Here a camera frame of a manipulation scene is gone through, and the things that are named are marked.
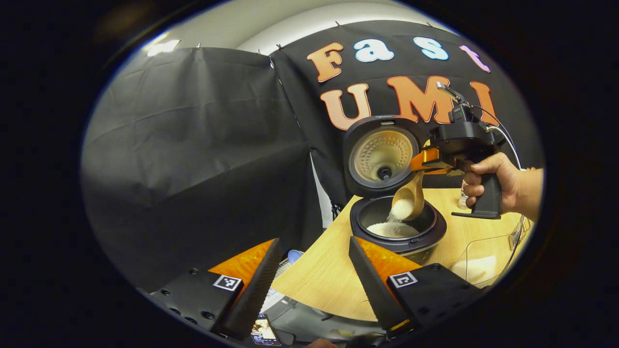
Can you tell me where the dark grey rice cooker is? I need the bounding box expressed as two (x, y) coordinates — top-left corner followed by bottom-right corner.
(342, 115), (448, 265)

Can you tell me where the clear drink bottle red label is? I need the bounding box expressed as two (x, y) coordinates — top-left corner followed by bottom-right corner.
(457, 180), (472, 209)

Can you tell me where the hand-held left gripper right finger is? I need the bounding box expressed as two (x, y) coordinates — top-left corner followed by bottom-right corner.
(348, 236), (484, 334)

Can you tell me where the wooden spoon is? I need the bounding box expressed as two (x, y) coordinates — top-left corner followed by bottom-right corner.
(391, 170), (426, 222)

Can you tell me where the white rice heap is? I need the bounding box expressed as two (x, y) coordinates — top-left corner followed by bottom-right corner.
(367, 221), (420, 238)
(451, 255), (498, 283)

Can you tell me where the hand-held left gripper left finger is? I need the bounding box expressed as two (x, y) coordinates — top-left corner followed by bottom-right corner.
(138, 238), (282, 340)

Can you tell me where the ceiling light panel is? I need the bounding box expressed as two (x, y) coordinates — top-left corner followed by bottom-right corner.
(147, 40), (181, 57)

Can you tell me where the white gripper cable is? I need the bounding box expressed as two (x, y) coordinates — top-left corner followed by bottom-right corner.
(472, 105), (523, 170)

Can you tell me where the smartphone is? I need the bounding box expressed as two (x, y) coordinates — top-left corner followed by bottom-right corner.
(251, 314), (281, 346)

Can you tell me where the clear rice container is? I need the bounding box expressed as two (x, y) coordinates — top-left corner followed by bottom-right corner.
(450, 234), (514, 287)

